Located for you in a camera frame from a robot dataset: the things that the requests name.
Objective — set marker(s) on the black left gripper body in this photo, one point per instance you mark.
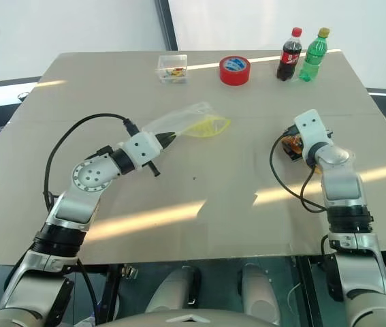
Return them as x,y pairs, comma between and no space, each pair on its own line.
161,140

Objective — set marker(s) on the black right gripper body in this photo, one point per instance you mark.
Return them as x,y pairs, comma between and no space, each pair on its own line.
294,130

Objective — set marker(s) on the orange snack packet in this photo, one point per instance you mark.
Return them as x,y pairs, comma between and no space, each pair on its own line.
294,143

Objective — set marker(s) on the clear plastic zip bag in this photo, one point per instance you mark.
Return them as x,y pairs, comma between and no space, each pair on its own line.
192,119

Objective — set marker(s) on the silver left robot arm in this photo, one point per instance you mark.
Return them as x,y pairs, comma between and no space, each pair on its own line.
87,177

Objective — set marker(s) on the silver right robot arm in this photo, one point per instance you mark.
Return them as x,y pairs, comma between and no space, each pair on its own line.
340,184

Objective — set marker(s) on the colourful small clips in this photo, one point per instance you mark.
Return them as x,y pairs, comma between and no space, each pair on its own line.
175,72

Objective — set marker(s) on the clear plastic box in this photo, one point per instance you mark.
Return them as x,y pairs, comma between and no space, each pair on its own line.
173,64

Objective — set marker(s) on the cola bottle red cap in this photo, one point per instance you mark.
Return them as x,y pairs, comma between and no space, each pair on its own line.
288,58

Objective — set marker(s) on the green soda bottle yellow cap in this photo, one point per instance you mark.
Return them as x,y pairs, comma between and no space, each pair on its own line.
313,56

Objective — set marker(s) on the red tape roll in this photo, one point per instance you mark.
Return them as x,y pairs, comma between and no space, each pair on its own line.
235,73

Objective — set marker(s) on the grey rounded robot leg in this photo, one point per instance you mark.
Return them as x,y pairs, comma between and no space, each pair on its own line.
174,289
264,293

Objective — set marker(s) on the grey robot torso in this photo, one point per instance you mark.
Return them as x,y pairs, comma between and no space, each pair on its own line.
189,319

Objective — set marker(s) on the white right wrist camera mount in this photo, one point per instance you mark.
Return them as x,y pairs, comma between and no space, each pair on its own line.
310,131

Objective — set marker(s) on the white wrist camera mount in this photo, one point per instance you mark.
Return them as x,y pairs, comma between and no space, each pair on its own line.
141,147
310,131

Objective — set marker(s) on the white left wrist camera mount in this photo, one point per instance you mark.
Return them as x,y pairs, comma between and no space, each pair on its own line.
141,147

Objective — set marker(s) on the black window frame post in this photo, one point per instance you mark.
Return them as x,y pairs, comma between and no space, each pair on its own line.
169,24

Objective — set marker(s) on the black table frame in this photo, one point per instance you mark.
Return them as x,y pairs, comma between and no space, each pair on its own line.
111,282

